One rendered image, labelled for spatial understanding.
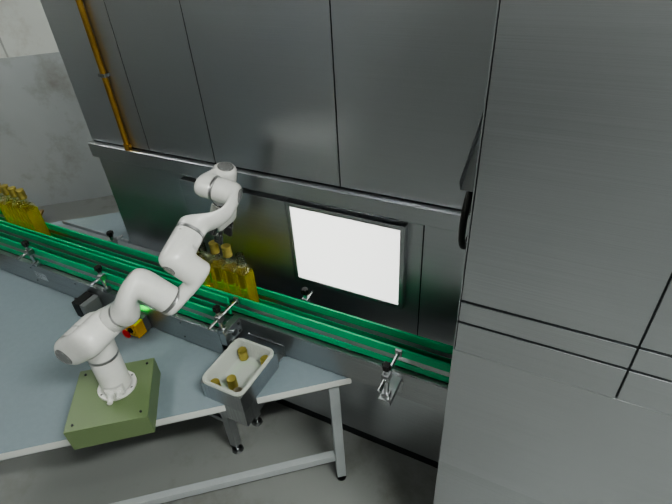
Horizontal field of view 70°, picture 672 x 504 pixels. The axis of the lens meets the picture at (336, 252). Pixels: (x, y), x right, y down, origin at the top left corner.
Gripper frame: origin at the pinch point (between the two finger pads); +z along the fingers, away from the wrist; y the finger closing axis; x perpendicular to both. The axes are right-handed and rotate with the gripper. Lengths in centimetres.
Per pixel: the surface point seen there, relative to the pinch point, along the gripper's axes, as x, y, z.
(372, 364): 66, 7, 17
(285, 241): 18.8, -11.4, 1.0
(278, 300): 23.5, -2.5, 21.9
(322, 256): 33.8, -11.5, -0.2
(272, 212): 12.2, -11.5, -9.1
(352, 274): 46.1, -11.3, 1.3
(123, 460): -25, 42, 132
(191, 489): 19, 45, 99
